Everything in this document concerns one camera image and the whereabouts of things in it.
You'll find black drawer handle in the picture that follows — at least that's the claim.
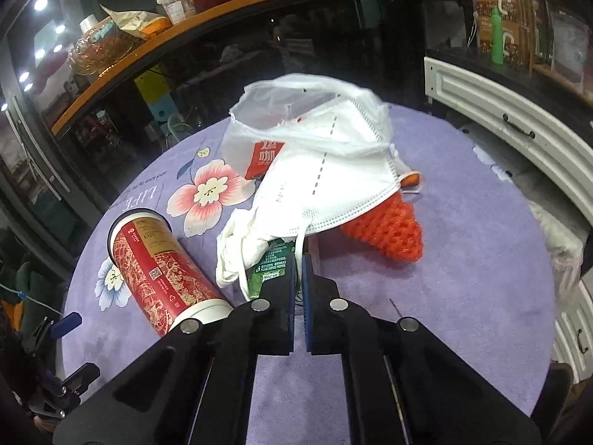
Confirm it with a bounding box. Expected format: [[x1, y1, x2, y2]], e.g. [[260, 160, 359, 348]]
[[503, 113, 536, 139]]

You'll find brown printed box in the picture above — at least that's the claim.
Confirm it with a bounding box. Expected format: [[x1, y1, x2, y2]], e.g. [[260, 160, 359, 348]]
[[473, 0, 529, 22], [477, 21, 531, 68]]

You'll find crumpled paper bag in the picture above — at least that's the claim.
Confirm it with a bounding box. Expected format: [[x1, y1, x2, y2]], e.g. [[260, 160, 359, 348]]
[[99, 4, 172, 40]]

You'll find pale floral cloth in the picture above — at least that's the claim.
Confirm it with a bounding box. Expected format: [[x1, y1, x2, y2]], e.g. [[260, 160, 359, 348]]
[[530, 199, 584, 270]]

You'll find red sachet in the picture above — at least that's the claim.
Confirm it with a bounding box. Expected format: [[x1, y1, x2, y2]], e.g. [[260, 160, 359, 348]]
[[244, 141, 276, 181]]

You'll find white cabinet drawer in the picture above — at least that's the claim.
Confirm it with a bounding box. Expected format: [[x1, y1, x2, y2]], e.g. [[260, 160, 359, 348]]
[[424, 56, 593, 223]]

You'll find white plastic bag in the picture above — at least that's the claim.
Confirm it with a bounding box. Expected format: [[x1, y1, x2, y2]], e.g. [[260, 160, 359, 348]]
[[222, 73, 392, 181]]

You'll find green bottle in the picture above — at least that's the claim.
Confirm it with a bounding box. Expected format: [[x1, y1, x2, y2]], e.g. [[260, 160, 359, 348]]
[[490, 6, 507, 65]]

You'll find tape roll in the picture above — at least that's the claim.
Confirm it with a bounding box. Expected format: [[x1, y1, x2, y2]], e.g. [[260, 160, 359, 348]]
[[79, 15, 114, 38]]

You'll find orange foam fruit net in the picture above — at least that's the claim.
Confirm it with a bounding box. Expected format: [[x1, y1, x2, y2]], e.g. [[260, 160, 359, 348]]
[[340, 190, 424, 263]]

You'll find white lower cabinet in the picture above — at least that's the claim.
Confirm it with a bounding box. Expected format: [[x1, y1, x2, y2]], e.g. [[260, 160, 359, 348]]
[[551, 283, 593, 381]]

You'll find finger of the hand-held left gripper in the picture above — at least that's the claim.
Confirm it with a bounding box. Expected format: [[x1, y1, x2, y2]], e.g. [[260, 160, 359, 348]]
[[28, 364, 100, 420], [21, 313, 83, 357]]

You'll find yellow box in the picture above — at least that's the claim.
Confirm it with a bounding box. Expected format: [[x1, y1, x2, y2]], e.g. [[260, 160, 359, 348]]
[[134, 67, 168, 103]]

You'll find red cylindrical canister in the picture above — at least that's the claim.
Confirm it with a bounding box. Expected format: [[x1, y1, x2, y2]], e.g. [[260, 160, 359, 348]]
[[106, 210, 235, 338]]

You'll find amber glass bowl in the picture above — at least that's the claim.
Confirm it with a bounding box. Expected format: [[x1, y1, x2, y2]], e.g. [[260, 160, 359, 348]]
[[69, 30, 144, 77]]

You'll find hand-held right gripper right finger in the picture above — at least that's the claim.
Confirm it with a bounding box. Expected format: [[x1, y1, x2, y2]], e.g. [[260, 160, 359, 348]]
[[302, 253, 543, 445]]

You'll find metal door handle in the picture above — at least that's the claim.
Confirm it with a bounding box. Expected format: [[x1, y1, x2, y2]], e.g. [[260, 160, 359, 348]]
[[11, 97, 70, 193]]

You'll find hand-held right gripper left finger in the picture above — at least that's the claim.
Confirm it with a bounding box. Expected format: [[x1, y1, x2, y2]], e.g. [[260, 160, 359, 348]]
[[53, 253, 297, 445]]

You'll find purple floral tablecloth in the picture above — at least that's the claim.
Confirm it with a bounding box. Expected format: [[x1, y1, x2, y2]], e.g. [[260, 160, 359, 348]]
[[62, 102, 557, 445]]

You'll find white face mask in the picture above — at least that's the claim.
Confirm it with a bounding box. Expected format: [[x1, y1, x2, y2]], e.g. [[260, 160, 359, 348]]
[[252, 97, 422, 237]]

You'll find wooden edged glass counter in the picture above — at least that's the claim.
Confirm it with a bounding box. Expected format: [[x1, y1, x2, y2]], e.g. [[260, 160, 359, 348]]
[[51, 0, 476, 135]]

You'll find green packet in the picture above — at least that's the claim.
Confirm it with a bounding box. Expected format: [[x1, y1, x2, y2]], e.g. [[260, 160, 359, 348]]
[[243, 237, 297, 301]]

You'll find white crumpled tissue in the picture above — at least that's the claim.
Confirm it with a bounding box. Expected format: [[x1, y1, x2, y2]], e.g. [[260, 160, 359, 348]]
[[215, 208, 279, 290]]

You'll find clear lidded plastic cup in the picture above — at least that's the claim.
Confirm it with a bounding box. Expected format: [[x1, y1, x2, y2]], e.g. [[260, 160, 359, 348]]
[[156, 0, 198, 26]]

